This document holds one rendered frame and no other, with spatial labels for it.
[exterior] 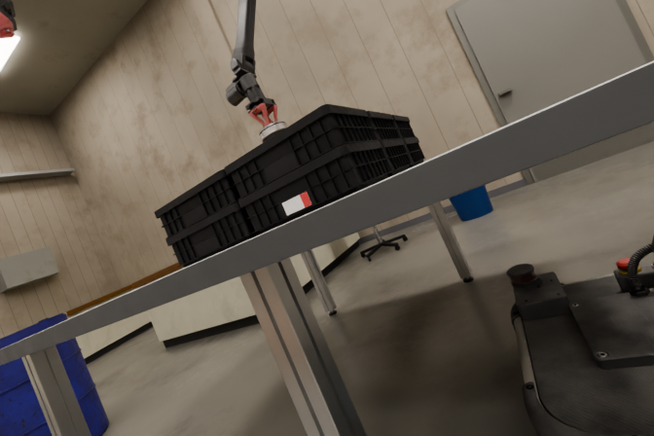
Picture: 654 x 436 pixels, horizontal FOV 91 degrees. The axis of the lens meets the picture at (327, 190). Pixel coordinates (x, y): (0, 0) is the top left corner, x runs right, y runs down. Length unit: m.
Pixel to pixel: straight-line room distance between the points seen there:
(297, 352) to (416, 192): 0.32
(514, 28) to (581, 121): 3.91
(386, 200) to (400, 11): 4.20
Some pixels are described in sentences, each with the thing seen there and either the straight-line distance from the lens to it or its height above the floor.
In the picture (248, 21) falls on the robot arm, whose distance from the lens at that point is 1.33.
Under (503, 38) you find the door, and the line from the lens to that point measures 4.20.
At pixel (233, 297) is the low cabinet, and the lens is 3.07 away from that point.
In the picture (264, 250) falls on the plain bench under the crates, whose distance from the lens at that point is 0.42.
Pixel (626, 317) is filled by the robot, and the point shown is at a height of 0.26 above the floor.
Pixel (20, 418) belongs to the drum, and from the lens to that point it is 2.54.
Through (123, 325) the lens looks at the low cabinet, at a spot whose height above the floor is 0.25.
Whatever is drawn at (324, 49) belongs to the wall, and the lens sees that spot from 4.73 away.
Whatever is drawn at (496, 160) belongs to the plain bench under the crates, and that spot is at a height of 0.68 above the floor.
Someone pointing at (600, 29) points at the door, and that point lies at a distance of 4.30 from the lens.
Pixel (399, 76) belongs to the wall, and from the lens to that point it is 4.30.
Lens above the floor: 0.70
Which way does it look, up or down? 2 degrees up
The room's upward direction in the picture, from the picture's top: 24 degrees counter-clockwise
